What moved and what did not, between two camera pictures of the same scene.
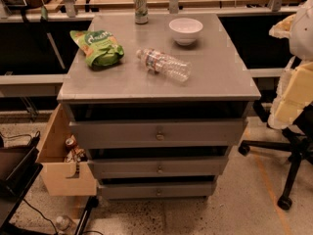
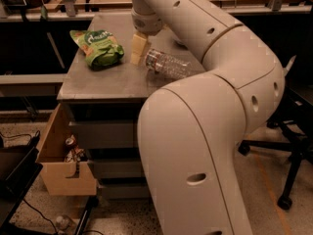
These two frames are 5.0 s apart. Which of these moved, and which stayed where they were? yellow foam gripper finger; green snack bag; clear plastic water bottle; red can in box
Moved: yellow foam gripper finger
Stayed: clear plastic water bottle; red can in box; green snack bag
